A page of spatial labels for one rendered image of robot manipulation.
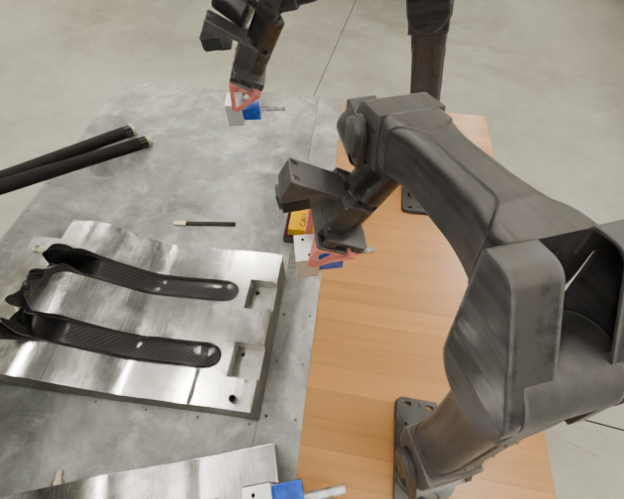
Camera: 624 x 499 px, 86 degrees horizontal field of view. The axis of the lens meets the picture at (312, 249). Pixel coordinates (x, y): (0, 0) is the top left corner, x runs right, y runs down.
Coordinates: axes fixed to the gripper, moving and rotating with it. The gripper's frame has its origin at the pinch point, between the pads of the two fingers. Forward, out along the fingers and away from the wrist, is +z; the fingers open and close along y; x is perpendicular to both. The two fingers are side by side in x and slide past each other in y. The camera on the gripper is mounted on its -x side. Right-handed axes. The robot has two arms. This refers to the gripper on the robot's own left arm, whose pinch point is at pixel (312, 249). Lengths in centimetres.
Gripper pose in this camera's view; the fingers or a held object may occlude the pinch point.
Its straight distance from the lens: 53.8
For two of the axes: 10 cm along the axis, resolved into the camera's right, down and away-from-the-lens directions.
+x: 8.8, 1.8, 4.5
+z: -4.7, 5.3, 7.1
